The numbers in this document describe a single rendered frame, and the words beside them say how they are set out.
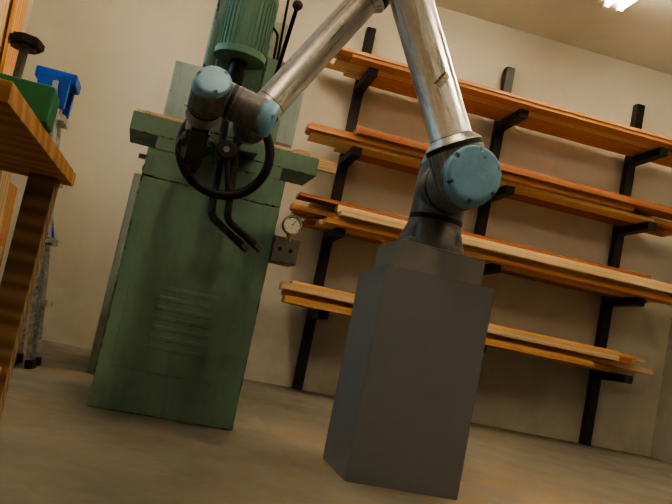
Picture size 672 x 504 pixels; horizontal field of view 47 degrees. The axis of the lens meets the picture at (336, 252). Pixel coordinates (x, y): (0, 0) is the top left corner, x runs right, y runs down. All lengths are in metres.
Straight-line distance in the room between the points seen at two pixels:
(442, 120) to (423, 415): 0.75
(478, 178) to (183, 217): 0.95
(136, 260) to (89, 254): 2.49
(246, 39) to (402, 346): 1.21
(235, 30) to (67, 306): 2.65
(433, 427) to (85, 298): 3.20
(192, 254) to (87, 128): 2.68
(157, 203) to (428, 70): 0.94
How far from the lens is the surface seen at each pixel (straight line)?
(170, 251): 2.40
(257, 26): 2.68
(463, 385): 2.03
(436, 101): 1.99
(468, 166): 1.94
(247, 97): 1.91
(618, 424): 5.72
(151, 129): 2.46
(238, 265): 2.42
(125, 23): 5.17
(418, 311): 1.98
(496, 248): 4.67
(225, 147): 2.26
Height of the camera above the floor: 0.33
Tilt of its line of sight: 7 degrees up
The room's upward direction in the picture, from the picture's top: 12 degrees clockwise
